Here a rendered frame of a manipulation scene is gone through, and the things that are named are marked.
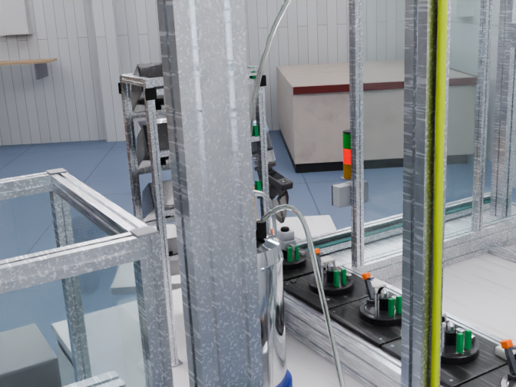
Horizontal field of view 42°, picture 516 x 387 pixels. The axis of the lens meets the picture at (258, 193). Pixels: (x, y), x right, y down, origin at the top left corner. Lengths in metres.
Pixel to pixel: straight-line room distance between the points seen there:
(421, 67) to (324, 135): 6.35
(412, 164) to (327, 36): 8.86
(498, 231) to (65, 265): 2.14
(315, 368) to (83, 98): 8.45
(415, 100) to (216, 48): 0.35
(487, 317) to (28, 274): 1.64
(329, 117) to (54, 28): 4.44
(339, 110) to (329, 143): 0.36
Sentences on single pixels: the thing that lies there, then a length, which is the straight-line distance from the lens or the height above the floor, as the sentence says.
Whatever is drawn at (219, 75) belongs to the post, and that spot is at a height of 1.75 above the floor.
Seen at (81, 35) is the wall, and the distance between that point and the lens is 9.99.
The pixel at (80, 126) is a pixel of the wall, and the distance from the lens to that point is 10.14.
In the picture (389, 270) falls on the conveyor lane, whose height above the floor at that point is 0.91.
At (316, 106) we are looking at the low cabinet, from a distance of 7.28.
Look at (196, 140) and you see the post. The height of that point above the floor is 1.68.
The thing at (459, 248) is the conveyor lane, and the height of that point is 0.92.
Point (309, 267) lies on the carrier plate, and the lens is 2.28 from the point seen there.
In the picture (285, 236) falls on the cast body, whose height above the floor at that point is 1.07.
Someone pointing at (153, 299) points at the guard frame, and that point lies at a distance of 0.92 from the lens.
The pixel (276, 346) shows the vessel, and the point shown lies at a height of 1.22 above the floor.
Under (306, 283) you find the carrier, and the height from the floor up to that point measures 0.97.
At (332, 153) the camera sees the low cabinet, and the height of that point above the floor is 0.20.
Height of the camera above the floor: 1.83
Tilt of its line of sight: 16 degrees down
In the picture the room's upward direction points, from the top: 3 degrees counter-clockwise
